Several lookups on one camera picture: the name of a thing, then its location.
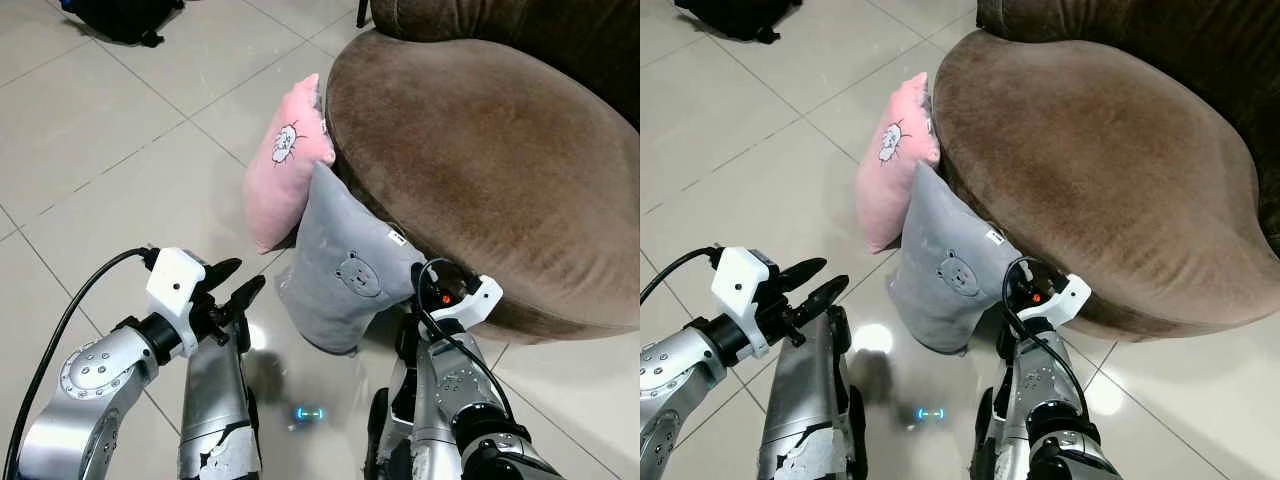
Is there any grey pillow with bear print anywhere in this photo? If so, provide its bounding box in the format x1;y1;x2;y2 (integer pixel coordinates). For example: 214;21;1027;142
275;162;428;357
887;162;1033;357

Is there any pink pillow with sheep print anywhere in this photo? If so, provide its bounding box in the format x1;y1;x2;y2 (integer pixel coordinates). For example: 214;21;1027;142
856;72;942;255
243;73;337;255

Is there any black bag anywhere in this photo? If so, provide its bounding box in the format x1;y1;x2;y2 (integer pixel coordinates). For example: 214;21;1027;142
675;0;802;44
60;0;187;48

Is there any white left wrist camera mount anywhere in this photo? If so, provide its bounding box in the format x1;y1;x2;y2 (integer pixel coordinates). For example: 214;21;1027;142
146;248;209;357
712;246;777;357

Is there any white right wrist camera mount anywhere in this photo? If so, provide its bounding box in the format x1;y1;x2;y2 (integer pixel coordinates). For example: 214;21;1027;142
1020;273;1094;327
430;274;504;332

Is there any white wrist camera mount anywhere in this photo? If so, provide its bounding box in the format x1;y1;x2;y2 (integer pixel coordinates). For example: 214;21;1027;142
712;246;777;357
430;274;504;332
1020;273;1094;327
146;248;209;357

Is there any silver robot leg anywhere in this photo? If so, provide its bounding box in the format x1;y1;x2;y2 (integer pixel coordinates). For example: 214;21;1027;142
972;330;1013;480
178;320;263;480
364;312;421;480
757;306;867;480

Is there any silver right robot leg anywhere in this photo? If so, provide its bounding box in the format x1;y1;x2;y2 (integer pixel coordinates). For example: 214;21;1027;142
364;312;421;480
972;330;1013;480

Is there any brown velvet sofa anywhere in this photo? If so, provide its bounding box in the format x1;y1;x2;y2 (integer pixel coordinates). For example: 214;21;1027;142
930;0;1280;343
325;0;640;347

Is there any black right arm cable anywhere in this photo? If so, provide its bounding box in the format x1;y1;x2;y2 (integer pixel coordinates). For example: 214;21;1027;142
414;258;513;423
1000;257;1093;421

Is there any silver left robot leg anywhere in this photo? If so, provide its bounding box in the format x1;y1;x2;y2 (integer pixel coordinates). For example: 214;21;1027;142
757;306;867;480
178;320;263;480

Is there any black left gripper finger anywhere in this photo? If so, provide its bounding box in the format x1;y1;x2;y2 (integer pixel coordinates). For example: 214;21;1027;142
226;275;267;320
775;257;829;292
797;275;851;320
203;257;244;292

